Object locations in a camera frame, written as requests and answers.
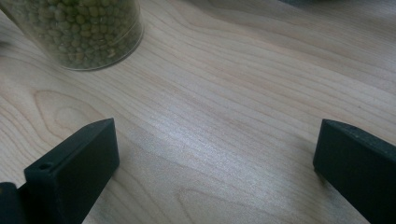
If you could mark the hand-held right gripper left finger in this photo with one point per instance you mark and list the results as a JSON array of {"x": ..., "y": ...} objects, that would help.
[{"x": 71, "y": 174}]

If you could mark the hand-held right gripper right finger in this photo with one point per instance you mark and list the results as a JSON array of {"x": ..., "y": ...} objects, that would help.
[{"x": 358, "y": 168}]

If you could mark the glass jar of green beans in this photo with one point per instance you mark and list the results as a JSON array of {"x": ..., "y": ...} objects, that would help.
[{"x": 81, "y": 31}]

